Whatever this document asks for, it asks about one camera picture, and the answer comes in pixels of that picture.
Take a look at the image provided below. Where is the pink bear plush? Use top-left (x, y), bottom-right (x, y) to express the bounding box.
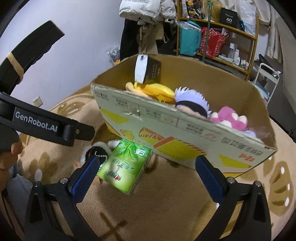
top-left (209, 106), bottom-right (257, 138)

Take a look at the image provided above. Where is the yellow bear plush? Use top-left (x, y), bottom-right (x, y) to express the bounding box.
top-left (125, 82), bottom-right (175, 103)

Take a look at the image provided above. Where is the beige trench coat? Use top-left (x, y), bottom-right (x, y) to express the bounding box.
top-left (137, 23), bottom-right (165, 54)

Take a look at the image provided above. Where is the left hand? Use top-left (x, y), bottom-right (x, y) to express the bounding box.
top-left (0, 139), bottom-right (23, 192)

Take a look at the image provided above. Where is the beige patterned blanket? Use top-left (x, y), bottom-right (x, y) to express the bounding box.
top-left (18, 86), bottom-right (295, 240)

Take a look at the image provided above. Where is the cardboard box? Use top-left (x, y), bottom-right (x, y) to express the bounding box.
top-left (91, 54), bottom-right (277, 177)

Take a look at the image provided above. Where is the red gift bag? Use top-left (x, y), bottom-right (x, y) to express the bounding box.
top-left (199, 27), bottom-right (229, 58)

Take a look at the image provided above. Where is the wooden bookshelf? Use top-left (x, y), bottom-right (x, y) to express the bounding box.
top-left (176, 1), bottom-right (259, 80)

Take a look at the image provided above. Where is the plastic bag of toys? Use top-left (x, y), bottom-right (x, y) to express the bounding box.
top-left (107, 45), bottom-right (120, 65)

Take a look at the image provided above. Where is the bear keychain card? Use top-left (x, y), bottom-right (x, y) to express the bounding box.
top-left (79, 140), bottom-right (119, 165)

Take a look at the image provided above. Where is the green tissue pack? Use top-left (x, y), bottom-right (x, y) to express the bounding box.
top-left (97, 138), bottom-right (152, 194)

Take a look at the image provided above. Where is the black box with 40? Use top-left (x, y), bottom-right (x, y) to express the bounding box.
top-left (220, 8), bottom-right (238, 28)

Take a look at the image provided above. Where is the white utility cart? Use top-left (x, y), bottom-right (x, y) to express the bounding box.
top-left (252, 63), bottom-right (281, 106)

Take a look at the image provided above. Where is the white wall socket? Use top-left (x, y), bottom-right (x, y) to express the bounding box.
top-left (33, 96), bottom-right (43, 108)

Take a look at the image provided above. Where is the teal bag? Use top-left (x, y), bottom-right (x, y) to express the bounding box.
top-left (177, 21), bottom-right (202, 57)

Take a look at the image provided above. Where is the white puffer jacket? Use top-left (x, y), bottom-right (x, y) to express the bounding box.
top-left (119, 0), bottom-right (176, 25)

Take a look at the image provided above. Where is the clear plastic bag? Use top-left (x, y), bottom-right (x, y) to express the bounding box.
top-left (236, 1), bottom-right (256, 36)

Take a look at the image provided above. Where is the green pole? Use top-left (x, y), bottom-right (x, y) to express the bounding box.
top-left (202, 1), bottom-right (213, 63)

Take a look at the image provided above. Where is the purple haired plush doll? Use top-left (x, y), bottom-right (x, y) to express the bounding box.
top-left (174, 87), bottom-right (211, 118)

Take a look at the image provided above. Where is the black patterned bag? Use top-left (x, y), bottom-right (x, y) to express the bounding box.
top-left (182, 0), bottom-right (204, 19)

